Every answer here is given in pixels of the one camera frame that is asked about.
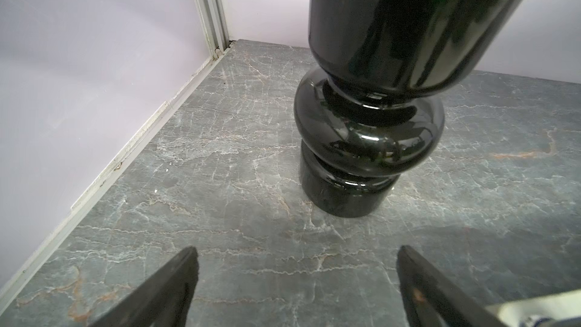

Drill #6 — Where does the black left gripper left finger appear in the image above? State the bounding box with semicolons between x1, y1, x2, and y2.
92;246;199;326

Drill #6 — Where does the aluminium frame of enclosure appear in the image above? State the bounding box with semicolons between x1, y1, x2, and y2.
1;0;222;309

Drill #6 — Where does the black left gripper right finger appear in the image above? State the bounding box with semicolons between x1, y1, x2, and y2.
396;245;503;326

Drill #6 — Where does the glossy black vase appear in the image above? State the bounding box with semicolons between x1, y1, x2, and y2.
294;0;522;218

